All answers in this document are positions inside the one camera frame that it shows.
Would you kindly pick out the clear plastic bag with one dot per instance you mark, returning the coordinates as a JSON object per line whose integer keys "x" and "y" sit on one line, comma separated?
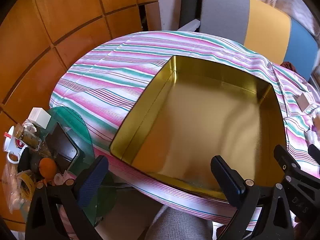
{"x": 20, "y": 185}

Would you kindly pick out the gold metal tin box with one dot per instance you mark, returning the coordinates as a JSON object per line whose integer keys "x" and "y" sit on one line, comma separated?
{"x": 200, "y": 117}

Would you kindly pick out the beige patterned curtain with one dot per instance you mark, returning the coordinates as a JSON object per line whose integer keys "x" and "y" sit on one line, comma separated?
{"x": 295, "y": 7}

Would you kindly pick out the white square box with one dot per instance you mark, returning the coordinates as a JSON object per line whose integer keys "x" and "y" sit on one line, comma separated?
{"x": 40, "y": 117}

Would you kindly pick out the dark red cloth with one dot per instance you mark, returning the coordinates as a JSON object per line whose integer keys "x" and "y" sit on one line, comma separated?
{"x": 290, "y": 66}

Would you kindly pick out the green glass side table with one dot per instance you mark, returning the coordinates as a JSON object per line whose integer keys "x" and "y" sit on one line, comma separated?
{"x": 67, "y": 115}

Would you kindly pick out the glass jar with cork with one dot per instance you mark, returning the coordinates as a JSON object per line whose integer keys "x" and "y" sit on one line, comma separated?
{"x": 28, "y": 138}

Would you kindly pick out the black tablet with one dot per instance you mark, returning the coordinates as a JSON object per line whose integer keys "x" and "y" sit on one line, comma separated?
{"x": 62, "y": 145}

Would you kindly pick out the orange fruit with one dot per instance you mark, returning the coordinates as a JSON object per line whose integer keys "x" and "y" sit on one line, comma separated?
{"x": 47, "y": 167}

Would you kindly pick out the grey yellow blue chair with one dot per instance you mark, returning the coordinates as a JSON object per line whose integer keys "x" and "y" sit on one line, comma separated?
{"x": 267, "y": 25}

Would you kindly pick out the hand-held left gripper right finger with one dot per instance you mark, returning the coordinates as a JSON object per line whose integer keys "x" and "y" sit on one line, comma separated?
{"x": 226, "y": 178}

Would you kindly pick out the white mug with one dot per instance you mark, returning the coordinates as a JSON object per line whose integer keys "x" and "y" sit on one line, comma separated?
{"x": 11, "y": 145}

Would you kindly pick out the small beige box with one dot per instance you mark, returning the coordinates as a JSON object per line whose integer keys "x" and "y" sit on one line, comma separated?
{"x": 303, "y": 101}

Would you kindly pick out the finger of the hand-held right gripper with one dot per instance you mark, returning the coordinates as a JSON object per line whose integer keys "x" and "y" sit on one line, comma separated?
{"x": 297, "y": 195}
{"x": 315, "y": 152}

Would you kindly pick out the pink green striped tablecloth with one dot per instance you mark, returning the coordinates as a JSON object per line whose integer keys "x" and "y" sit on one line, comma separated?
{"x": 112, "y": 80}

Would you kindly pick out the grey fabric seat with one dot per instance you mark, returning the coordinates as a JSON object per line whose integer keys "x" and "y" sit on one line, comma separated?
{"x": 175, "y": 225}

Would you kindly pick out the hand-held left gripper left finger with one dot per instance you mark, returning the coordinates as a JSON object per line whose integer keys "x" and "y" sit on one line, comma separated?
{"x": 92, "y": 180}

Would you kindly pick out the grey foam block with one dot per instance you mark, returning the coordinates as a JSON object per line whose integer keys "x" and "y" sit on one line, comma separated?
{"x": 190, "y": 26}

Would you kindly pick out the black rolled mat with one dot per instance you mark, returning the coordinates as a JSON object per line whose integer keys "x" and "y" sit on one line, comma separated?
{"x": 191, "y": 0}

